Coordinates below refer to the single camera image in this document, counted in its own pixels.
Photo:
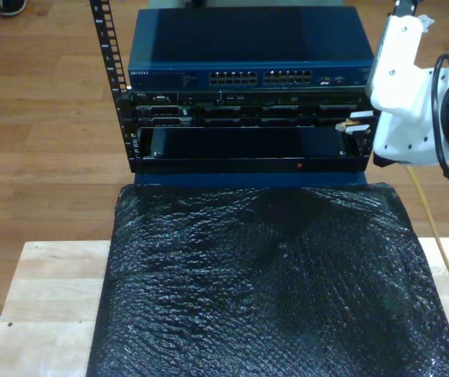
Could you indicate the black rack server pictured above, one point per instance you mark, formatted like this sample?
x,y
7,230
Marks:
x,y
271,112

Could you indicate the black bubble mat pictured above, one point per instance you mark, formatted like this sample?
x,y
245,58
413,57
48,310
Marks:
x,y
209,314

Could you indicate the dark shoe white sole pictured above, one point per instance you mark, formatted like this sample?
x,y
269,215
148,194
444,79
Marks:
x,y
14,6

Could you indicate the blue network switch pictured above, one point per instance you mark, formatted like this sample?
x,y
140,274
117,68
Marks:
x,y
248,35

